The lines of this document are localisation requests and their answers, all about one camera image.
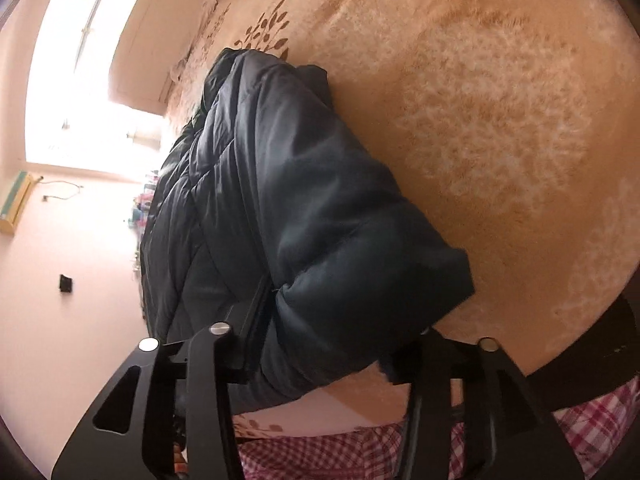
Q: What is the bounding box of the dark blue quilted jacket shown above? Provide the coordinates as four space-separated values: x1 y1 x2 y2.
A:
140 49 474 414

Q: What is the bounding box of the pink plaid tablecloth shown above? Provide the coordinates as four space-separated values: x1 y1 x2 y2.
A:
128 170 158 275

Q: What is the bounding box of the plaid pyjama torso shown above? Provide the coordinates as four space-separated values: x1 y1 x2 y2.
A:
234 376 640 480

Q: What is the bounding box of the beige leaf-pattern bed blanket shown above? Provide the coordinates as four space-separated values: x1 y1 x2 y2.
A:
162 0 640 441

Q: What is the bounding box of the white wooden headboard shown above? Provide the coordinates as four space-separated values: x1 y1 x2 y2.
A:
108 0 205 116

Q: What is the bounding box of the black wall switch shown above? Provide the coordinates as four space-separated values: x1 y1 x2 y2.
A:
58 274 73 294

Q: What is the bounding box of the wall air conditioner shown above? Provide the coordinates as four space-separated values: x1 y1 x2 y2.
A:
0 171 39 236

